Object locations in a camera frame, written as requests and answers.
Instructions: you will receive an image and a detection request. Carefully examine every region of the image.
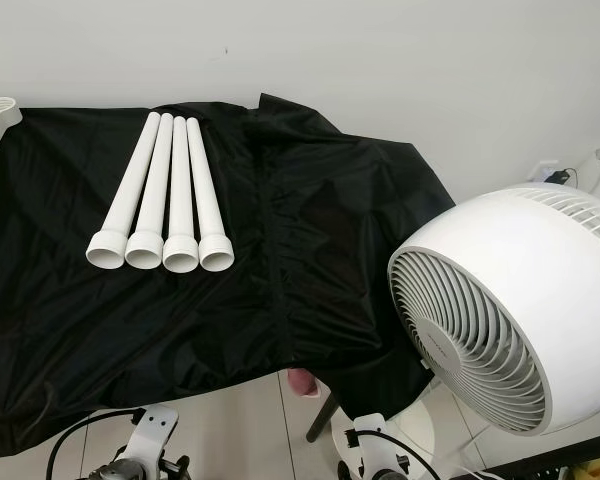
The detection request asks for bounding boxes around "black table cloth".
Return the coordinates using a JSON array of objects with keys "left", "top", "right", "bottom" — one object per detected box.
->
[{"left": 0, "top": 93, "right": 456, "bottom": 463}]

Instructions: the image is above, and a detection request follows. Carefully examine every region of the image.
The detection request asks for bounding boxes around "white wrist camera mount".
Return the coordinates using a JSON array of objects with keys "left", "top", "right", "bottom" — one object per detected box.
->
[
  {"left": 343, "top": 413, "right": 401, "bottom": 480},
  {"left": 125, "top": 405, "right": 179, "bottom": 476}
]

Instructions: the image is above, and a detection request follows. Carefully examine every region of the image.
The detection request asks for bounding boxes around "pink stool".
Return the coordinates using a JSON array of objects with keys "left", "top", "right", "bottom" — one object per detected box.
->
[{"left": 285, "top": 368, "right": 319, "bottom": 397}]

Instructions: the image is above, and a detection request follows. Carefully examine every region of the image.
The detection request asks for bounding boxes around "white plastic table leg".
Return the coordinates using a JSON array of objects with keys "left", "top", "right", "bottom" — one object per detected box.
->
[
  {"left": 125, "top": 113, "right": 176, "bottom": 270},
  {"left": 162, "top": 116, "right": 201, "bottom": 275},
  {"left": 85, "top": 111, "right": 162, "bottom": 270},
  {"left": 185, "top": 117, "right": 236, "bottom": 273}
]

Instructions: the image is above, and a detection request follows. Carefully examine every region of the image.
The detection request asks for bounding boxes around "black metal table leg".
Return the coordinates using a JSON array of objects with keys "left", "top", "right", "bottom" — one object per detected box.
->
[{"left": 306, "top": 392, "right": 341, "bottom": 443}]

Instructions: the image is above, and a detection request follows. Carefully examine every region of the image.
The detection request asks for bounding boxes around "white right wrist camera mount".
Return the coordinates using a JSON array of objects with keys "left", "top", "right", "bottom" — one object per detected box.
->
[{"left": 343, "top": 413, "right": 401, "bottom": 480}]

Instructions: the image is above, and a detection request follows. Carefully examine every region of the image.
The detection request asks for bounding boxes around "white round floor fan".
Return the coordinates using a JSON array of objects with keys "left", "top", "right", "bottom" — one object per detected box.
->
[{"left": 328, "top": 183, "right": 600, "bottom": 476}]

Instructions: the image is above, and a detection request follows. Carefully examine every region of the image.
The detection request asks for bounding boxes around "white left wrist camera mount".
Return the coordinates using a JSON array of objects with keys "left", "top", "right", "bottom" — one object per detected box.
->
[{"left": 125, "top": 405, "right": 179, "bottom": 476}]

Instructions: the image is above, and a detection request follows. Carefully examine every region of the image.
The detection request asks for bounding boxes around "black wall plug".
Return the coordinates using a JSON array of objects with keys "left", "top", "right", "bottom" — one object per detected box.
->
[{"left": 545, "top": 168, "right": 576, "bottom": 187}]

